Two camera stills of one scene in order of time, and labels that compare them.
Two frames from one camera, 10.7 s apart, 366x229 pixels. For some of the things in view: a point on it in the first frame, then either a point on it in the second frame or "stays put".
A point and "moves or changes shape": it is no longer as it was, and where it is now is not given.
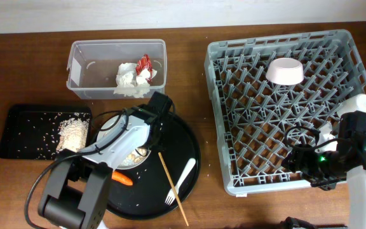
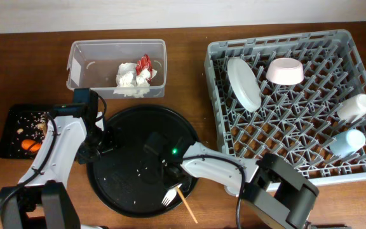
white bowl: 284,71 stays put
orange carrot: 123,179 to 26,144
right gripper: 298,159 to 175,183
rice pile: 73,134 moves or changes shape
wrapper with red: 145,63 stays put
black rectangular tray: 31,131 stays put
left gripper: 156,146 to 86,152
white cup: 359,102 stays put
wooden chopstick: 161,158 to 187,204
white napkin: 131,83 stays put
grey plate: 107,126 to 243,85
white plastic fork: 170,196 stays put
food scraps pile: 136,156 to 35,126
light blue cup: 325,135 moves or changes shape
